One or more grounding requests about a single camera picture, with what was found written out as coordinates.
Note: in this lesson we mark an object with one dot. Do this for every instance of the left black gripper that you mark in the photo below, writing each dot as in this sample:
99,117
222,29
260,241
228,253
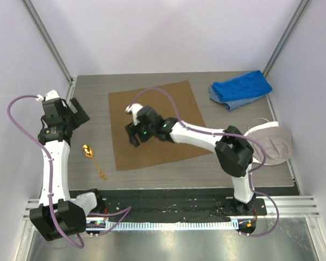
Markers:
80,113

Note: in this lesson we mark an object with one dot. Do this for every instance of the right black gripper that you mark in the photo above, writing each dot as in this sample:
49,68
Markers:
132,130

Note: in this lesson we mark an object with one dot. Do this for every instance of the gold spoon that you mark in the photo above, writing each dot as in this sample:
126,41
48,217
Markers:
89,153

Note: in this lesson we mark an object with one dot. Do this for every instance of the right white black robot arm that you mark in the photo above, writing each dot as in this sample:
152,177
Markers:
234,152

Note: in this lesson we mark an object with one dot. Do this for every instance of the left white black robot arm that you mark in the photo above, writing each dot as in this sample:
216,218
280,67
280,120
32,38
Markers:
57,211

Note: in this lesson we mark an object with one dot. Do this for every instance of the blue white checkered cloth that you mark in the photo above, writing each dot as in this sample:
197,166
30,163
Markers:
231,105

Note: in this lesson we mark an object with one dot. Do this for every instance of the blue folded cloth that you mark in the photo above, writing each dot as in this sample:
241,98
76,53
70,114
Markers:
249,85

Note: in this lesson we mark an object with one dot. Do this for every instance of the grey white cap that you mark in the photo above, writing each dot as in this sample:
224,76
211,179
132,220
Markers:
276,140

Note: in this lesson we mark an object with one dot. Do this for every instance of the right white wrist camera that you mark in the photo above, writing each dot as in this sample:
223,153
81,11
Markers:
133,110

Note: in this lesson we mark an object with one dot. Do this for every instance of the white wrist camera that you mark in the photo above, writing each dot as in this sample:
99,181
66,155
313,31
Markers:
133,110
48,96

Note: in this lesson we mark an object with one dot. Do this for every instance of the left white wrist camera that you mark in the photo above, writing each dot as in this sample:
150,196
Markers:
48,96

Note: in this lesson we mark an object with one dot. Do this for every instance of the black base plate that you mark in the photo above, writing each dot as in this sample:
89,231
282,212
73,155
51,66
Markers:
172,205

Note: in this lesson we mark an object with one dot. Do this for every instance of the slotted white cable duct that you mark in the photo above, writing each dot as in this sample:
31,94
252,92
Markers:
179,226

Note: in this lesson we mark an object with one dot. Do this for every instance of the left aluminium frame post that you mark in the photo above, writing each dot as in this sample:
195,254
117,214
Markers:
28,4

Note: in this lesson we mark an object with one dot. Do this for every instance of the aluminium frame post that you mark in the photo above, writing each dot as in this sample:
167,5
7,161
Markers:
28,4
288,31

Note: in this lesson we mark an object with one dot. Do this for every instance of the front aluminium rail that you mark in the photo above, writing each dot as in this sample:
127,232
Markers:
288,206

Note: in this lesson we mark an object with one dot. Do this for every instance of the right aluminium frame post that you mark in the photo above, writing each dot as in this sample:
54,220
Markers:
288,31

